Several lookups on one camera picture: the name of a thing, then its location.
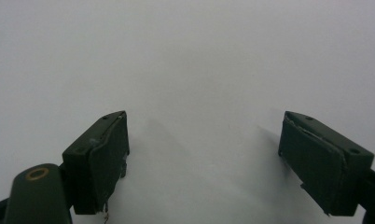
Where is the white mat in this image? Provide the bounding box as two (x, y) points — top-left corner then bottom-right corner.
(0, 0), (375, 224)

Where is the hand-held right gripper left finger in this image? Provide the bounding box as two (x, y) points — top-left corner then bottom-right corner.
(62, 110), (131, 216)

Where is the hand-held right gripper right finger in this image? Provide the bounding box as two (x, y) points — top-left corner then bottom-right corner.
(277, 110), (375, 217)

